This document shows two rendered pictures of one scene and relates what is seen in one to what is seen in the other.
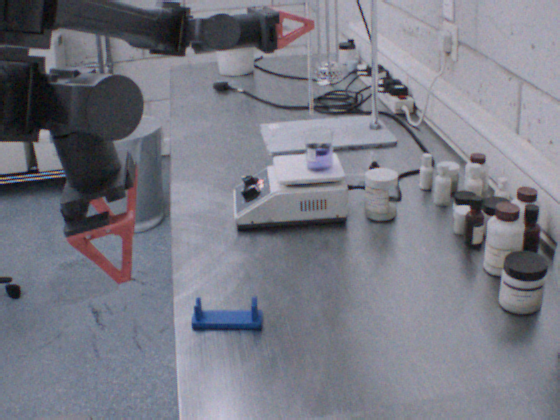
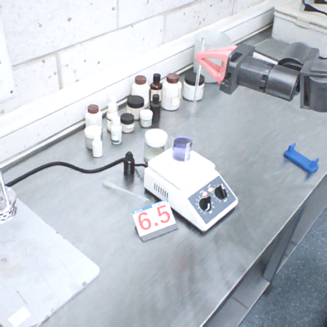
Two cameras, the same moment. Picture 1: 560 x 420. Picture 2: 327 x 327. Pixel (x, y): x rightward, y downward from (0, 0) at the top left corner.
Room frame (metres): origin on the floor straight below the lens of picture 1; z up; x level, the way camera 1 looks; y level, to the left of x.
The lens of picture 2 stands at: (1.75, 0.41, 1.45)
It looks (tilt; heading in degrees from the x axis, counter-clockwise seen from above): 41 degrees down; 223
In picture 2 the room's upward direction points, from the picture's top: 6 degrees clockwise
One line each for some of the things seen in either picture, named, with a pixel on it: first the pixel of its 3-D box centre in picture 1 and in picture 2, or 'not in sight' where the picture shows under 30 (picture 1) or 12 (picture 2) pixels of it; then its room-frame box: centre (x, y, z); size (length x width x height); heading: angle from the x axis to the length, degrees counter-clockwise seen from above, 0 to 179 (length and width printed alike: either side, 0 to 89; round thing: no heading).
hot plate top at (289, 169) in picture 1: (308, 168); (181, 165); (1.20, -0.05, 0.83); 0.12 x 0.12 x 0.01; 3
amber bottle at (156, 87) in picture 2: (528, 234); (156, 88); (0.97, -0.40, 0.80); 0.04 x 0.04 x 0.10
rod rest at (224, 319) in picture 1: (226, 311); (302, 156); (0.85, 0.08, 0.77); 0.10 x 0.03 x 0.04; 86
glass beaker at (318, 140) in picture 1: (319, 149); (181, 145); (1.19, -0.07, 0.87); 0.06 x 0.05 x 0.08; 172
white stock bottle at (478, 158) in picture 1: (476, 176); (93, 119); (1.23, -0.38, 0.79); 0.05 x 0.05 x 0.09
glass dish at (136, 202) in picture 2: not in sight; (142, 204); (1.31, -0.06, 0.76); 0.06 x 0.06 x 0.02
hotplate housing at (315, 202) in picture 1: (294, 191); (187, 184); (1.20, -0.02, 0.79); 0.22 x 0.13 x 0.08; 93
